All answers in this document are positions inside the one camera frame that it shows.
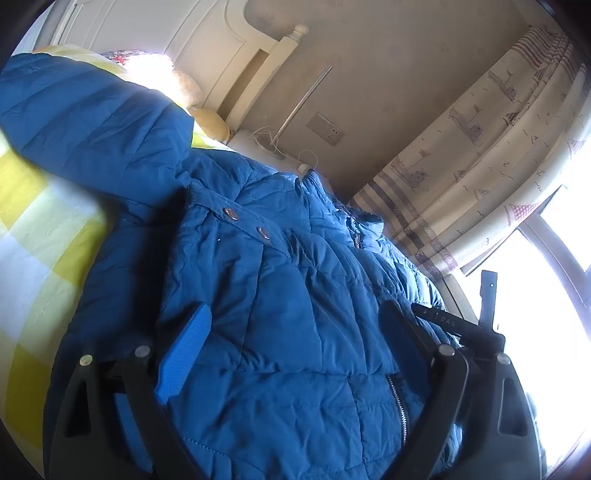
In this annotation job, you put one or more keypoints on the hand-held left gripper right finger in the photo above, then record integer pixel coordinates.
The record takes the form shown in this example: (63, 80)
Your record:
(406, 332)

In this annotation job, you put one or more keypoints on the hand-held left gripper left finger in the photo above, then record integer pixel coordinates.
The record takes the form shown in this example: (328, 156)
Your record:
(184, 355)

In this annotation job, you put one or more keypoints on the blue puffer jacket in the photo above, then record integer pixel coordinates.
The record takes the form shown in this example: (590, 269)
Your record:
(277, 300)

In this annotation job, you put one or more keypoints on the window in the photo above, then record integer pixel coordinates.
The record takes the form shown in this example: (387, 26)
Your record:
(545, 323)

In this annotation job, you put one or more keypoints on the printed striped curtain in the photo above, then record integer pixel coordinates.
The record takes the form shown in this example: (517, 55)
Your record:
(485, 152)

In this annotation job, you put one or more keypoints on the yellow checked bed sheet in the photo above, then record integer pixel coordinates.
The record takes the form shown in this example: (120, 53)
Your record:
(37, 240)

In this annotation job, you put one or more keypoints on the white charger plug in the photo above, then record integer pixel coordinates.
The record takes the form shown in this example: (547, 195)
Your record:
(303, 167)

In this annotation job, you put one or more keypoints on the white nightstand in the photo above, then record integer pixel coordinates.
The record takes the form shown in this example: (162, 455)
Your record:
(249, 146)

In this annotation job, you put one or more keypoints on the yellow pillow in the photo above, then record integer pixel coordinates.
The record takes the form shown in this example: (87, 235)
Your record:
(210, 122)

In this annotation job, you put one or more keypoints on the white desk lamp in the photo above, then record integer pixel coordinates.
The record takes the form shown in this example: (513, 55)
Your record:
(304, 99)

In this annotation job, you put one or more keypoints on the cream pillow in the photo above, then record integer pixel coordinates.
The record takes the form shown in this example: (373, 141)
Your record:
(189, 87)

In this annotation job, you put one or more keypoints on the floral pillow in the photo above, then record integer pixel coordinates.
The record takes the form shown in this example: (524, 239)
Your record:
(124, 57)

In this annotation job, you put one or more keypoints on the white bed headboard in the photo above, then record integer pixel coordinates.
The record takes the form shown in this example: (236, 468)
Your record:
(207, 50)

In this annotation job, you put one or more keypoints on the beige wall socket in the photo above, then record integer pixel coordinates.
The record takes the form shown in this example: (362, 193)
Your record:
(325, 128)

